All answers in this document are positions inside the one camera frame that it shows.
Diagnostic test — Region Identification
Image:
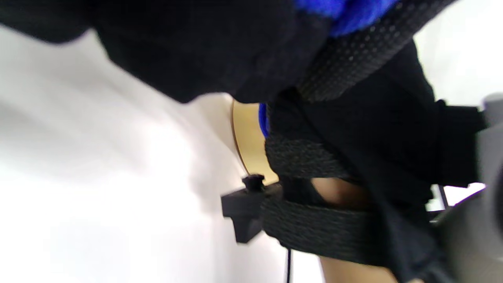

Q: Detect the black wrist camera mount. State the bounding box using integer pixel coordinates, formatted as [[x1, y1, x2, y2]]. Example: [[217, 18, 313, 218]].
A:
[[221, 174, 393, 266]]

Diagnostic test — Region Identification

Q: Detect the person's right hand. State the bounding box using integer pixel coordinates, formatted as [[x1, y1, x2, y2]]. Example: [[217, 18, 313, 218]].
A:
[[265, 0, 488, 205]]

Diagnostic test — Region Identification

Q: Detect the person's left hand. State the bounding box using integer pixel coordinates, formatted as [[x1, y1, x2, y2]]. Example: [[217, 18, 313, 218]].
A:
[[0, 0, 334, 104]]

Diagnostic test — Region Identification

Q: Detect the yellow plastic basin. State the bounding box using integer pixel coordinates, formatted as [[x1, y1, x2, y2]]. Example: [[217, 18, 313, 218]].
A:
[[231, 99, 280, 186]]

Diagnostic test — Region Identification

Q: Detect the person's right forearm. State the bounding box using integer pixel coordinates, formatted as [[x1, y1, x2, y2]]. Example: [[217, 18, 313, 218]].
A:
[[312, 177, 426, 283]]

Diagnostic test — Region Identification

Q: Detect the blue rectangular towel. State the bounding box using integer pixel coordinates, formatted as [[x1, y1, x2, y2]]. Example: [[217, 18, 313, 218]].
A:
[[258, 0, 399, 139]]

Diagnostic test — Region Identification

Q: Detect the grey and white controller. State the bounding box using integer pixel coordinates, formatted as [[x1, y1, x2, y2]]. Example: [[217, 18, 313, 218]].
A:
[[431, 92, 503, 283]]

